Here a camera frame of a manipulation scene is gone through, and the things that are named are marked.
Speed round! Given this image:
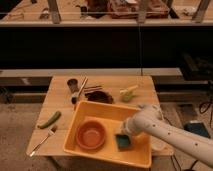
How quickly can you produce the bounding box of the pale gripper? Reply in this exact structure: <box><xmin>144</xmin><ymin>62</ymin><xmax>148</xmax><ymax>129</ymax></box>
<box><xmin>115</xmin><ymin>121</ymin><xmax>130</xmax><ymax>136</ymax></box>

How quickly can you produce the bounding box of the teal green sponge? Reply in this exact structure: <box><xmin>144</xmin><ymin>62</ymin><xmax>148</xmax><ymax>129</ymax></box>
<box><xmin>116</xmin><ymin>134</ymin><xmax>131</xmax><ymax>150</ymax></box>

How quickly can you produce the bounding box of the yellow plastic tray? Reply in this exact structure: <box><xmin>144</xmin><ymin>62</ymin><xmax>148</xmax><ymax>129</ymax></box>
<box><xmin>63</xmin><ymin>101</ymin><xmax>152</xmax><ymax>168</ymax></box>

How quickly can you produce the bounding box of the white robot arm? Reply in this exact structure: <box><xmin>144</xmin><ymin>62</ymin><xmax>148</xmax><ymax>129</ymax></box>
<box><xmin>116</xmin><ymin>104</ymin><xmax>213</xmax><ymax>168</ymax></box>

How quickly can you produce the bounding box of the orange bowl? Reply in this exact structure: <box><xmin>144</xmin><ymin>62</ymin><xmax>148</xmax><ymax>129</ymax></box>
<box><xmin>75</xmin><ymin>120</ymin><xmax>106</xmax><ymax>150</ymax></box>

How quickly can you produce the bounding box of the dark brown plate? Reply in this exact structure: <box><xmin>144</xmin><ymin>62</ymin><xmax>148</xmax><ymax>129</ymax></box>
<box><xmin>85</xmin><ymin>91</ymin><xmax>114</xmax><ymax>104</ymax></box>

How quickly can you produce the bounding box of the dark metal cup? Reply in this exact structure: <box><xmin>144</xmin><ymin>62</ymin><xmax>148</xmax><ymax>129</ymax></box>
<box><xmin>67</xmin><ymin>79</ymin><xmax>79</xmax><ymax>93</ymax></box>

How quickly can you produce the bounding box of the dark teal box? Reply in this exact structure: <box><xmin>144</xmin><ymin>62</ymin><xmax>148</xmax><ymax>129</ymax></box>
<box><xmin>184</xmin><ymin>122</ymin><xmax>210</xmax><ymax>138</ymax></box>

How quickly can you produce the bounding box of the wooden table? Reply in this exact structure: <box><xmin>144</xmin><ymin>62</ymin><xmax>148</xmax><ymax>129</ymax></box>
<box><xmin>26</xmin><ymin>74</ymin><xmax>175</xmax><ymax>158</ymax></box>

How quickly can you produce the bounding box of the green cucumber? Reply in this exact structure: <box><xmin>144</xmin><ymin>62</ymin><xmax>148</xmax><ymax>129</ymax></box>
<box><xmin>37</xmin><ymin>111</ymin><xmax>61</xmax><ymax>129</ymax></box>

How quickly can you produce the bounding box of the black cable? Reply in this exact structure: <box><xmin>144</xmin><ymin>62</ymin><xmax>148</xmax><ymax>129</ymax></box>
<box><xmin>170</xmin><ymin>79</ymin><xmax>213</xmax><ymax>171</ymax></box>

